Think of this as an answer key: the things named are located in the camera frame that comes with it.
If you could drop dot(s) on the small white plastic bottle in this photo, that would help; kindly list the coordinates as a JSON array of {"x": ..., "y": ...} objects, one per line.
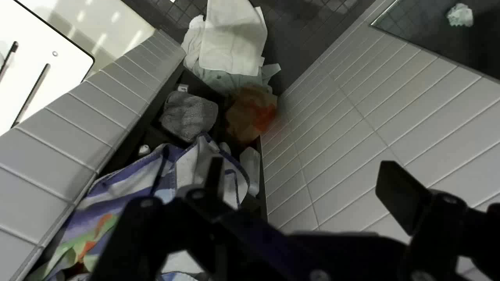
[{"x": 251, "y": 169}]

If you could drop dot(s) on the blue green patterned towel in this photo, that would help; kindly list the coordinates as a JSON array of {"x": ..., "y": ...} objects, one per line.
[{"x": 115, "y": 203}]

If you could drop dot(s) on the grey crumpled cloth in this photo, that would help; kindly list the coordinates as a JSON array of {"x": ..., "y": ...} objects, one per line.
[{"x": 188, "y": 114}]

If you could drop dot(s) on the orange bath sponge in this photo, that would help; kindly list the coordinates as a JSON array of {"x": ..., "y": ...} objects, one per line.
[{"x": 251, "y": 113}]

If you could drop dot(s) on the white slatted shower seat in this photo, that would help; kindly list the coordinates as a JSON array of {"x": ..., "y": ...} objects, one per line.
[{"x": 48, "y": 47}]

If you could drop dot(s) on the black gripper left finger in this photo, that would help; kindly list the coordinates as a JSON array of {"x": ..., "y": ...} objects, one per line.
[{"x": 157, "y": 234}]

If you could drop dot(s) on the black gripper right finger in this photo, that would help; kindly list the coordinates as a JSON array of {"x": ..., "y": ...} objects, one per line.
[{"x": 448, "y": 228}]

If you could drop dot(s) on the small pale crumpled wad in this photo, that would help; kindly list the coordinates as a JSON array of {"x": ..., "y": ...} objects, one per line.
[{"x": 460, "y": 14}]

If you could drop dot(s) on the white crumpled cloth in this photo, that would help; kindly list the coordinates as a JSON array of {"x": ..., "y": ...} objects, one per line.
[{"x": 229, "y": 41}]

